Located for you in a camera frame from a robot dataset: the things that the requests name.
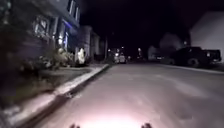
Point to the vehicle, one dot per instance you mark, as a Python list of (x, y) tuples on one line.
[(120, 59)]

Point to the grey asphalt road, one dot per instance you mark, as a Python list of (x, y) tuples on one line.
[(140, 93)]

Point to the pale concrete kerb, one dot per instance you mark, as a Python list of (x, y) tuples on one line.
[(63, 88)]

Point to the row of bushes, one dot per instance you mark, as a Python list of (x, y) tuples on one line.
[(50, 61)]

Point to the robot's own part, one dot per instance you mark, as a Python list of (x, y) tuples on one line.
[(146, 125), (74, 126)]

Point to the dark front yard ground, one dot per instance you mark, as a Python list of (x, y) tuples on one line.
[(40, 80)]

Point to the house with lit porch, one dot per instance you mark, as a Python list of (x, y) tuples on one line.
[(43, 26)]

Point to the dark pickup truck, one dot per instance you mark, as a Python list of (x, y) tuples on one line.
[(195, 55)]

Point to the pale building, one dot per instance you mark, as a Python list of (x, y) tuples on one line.
[(208, 30)]

